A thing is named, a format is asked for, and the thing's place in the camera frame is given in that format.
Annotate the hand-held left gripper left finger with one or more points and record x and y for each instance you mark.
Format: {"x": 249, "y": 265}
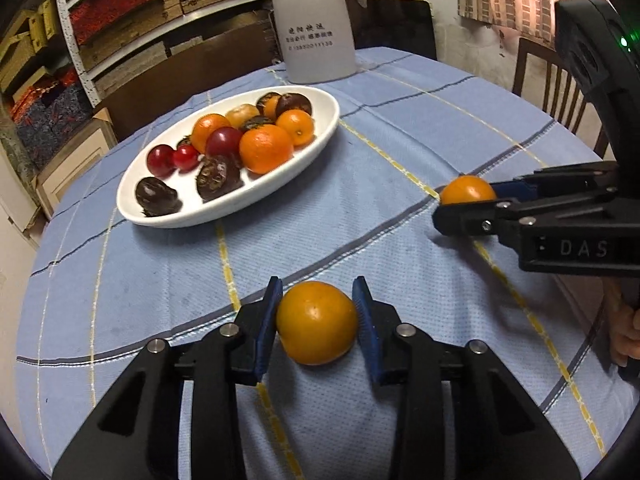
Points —
{"x": 267, "y": 330}

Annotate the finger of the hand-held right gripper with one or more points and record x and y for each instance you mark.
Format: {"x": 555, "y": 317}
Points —
{"x": 517, "y": 189}
{"x": 465, "y": 219}

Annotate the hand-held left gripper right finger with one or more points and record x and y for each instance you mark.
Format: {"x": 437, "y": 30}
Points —
{"x": 367, "y": 330}

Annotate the white oval plate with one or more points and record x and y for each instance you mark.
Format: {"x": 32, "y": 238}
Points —
{"x": 280, "y": 185}

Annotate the large orange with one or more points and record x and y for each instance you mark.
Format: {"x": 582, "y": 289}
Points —
{"x": 265, "y": 147}

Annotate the dark red plum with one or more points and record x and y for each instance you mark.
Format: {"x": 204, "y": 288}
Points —
{"x": 224, "y": 140}
{"x": 160, "y": 160}

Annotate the small orange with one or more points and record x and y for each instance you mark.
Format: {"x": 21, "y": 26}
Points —
{"x": 272, "y": 107}

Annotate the person's right hand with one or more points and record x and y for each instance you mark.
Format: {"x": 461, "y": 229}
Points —
{"x": 622, "y": 335}

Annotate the blue checked tablecloth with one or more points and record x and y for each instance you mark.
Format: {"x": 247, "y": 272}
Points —
{"x": 375, "y": 240}

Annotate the wooden chair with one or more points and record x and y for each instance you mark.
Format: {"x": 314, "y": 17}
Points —
{"x": 525, "y": 60}

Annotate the small bright red plum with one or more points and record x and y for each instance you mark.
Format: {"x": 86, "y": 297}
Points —
{"x": 186, "y": 157}

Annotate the dark wooden panel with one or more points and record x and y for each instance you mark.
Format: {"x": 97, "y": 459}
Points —
{"x": 400, "y": 25}

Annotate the pale peeled tangerine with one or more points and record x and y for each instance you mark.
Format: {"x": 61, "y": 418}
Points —
{"x": 242, "y": 115}

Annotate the white thermos jug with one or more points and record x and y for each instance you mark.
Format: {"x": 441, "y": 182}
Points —
{"x": 312, "y": 25}

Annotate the beige wooden cabinet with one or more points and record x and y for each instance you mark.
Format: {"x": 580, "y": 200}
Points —
{"x": 70, "y": 165}

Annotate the brown wooden board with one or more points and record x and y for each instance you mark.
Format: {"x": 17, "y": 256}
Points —
{"x": 175, "y": 80}

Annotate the white metal shelf rack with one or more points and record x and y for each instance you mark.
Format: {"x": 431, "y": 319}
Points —
{"x": 75, "y": 60}

